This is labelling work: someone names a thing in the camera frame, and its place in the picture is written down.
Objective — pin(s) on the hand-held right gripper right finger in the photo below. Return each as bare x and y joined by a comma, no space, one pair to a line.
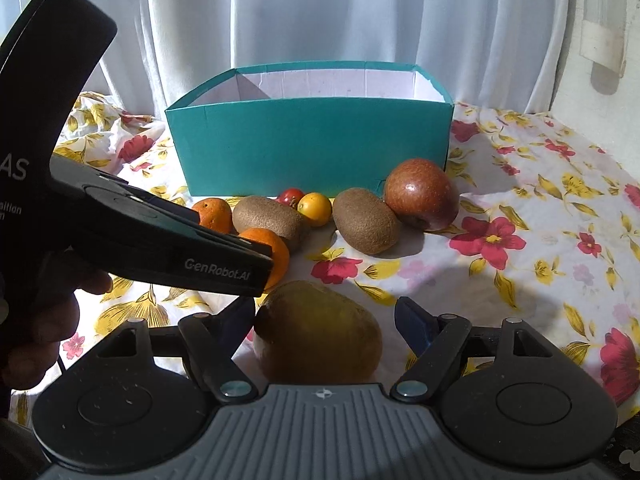
412,325

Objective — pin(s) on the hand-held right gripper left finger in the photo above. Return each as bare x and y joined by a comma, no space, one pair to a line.
236,321

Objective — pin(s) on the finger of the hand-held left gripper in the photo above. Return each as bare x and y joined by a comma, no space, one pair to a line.
160,202
200,265

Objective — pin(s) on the orange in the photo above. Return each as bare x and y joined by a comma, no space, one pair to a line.
272,245
215,215

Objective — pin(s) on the brown kiwi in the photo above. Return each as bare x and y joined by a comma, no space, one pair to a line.
267,217
365,222

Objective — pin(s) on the yellow-brown pear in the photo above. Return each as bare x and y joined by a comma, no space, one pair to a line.
320,335

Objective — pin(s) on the red cherry tomato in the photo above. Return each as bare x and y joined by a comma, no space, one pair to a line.
289,196

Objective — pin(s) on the small yellow round fruit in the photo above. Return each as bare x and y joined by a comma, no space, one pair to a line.
315,209

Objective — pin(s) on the red apple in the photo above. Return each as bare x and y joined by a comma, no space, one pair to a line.
420,192

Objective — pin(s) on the teal cardboard box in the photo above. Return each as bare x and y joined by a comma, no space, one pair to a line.
310,145

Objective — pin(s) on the person's left hand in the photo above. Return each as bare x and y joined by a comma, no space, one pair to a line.
40,325

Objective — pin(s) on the floral printed cloth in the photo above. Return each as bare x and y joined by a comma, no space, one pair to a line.
525,220

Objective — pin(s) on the white curtain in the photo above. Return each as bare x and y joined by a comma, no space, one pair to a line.
325,15

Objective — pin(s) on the white wall bracket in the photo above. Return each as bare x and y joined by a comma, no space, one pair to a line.
602,42

